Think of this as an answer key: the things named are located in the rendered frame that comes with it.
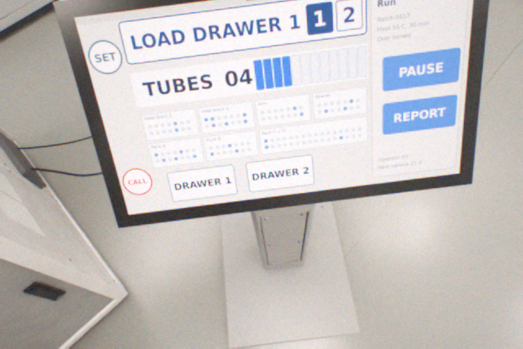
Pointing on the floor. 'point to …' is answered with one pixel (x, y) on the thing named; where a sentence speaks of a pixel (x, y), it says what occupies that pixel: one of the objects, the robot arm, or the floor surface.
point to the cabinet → (46, 262)
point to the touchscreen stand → (285, 276)
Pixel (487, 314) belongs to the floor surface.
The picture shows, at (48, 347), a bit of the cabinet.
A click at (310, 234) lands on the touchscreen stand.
